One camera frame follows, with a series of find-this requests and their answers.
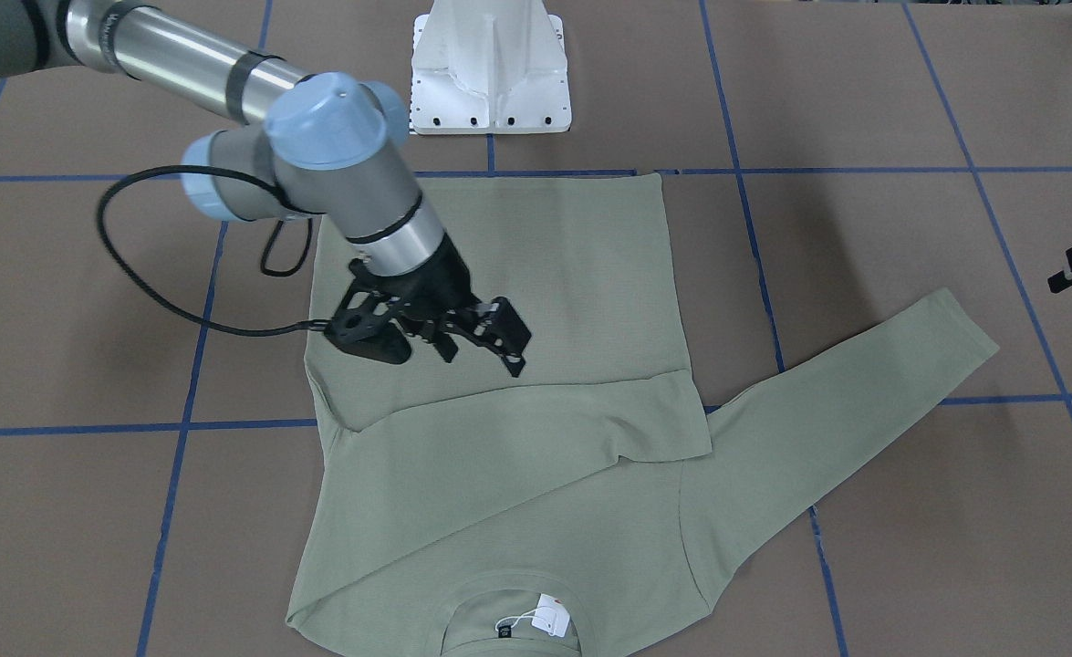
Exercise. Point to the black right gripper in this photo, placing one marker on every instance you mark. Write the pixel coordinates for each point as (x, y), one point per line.
(440, 278)

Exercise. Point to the sage green long-sleeve shirt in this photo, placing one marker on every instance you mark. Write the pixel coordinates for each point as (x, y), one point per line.
(453, 495)

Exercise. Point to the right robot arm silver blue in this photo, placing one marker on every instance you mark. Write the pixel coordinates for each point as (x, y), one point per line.
(306, 144)

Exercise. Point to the white paper garment tag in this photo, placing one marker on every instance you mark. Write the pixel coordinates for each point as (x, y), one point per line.
(551, 616)

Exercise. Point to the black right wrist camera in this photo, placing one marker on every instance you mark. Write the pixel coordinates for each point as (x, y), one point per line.
(364, 325)

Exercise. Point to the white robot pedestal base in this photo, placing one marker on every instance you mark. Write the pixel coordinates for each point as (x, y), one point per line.
(489, 67)

